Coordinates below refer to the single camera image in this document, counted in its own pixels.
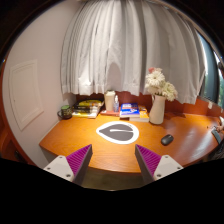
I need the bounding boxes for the white and pink flowers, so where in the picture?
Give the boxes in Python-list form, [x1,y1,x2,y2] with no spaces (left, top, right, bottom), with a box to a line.
[145,67,178,101]

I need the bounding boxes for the red thin book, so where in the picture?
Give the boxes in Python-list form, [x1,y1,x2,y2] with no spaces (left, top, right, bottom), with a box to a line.
[100,110,119,117]

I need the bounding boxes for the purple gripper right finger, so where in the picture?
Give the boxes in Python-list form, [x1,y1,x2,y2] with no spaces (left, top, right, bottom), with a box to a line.
[135,144,182,184]

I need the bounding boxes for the white ceramic vase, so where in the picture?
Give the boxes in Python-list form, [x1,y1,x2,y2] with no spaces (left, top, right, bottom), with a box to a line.
[149,95,166,125]

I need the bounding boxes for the black computer mouse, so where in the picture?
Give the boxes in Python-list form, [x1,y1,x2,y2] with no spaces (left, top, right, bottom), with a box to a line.
[161,134,174,146]

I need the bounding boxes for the white curtain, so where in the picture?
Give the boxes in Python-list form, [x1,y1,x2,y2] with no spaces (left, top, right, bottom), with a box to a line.
[61,0,205,104]

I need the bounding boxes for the dark green mug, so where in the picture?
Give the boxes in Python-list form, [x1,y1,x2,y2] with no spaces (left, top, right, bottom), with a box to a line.
[57,105,72,120]

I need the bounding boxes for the leaf-shaped grey mouse pad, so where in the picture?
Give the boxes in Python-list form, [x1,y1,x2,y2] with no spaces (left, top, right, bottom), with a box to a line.
[96,121,139,145]

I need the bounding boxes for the clear sanitizer bottle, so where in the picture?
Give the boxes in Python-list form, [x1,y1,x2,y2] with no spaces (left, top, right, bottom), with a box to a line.
[113,95,119,112]

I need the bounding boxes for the stack of dark books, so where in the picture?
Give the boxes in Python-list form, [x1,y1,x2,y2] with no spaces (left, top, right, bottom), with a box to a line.
[72,99,104,118]

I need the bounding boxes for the dark device at right edge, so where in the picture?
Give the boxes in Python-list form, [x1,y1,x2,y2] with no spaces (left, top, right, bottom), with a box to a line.
[211,129,222,144]

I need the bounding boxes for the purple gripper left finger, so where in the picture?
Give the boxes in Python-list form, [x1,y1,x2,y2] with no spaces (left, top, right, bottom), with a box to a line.
[44,145,93,185]

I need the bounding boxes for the white paper cup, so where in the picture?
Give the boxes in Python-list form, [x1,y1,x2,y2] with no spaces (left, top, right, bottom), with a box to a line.
[104,90,115,111]

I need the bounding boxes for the yellow book under blue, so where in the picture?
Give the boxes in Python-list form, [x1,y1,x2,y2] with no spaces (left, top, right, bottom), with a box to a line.
[129,105,149,122]

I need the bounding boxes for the white wall panel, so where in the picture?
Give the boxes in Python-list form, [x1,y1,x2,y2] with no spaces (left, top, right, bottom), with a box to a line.
[9,60,43,130]

